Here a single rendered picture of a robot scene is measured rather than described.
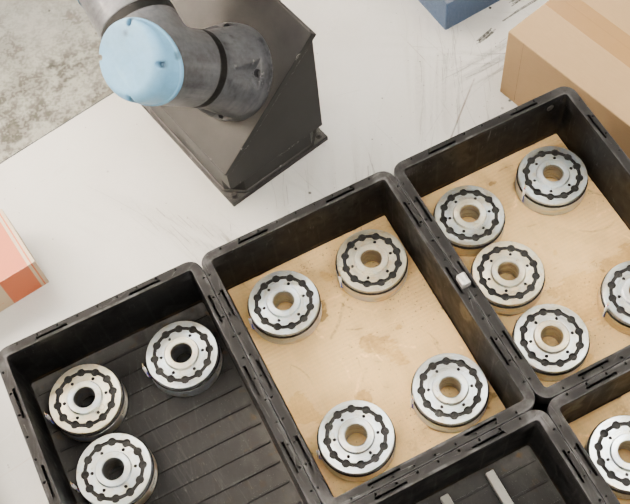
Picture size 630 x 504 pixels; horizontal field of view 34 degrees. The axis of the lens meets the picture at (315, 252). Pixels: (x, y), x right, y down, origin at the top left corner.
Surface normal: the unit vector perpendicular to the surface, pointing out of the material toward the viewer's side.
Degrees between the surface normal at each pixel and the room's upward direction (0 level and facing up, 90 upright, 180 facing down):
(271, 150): 90
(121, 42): 46
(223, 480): 0
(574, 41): 0
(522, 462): 0
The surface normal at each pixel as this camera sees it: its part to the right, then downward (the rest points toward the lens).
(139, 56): -0.52, 0.18
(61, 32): -0.07, -0.47
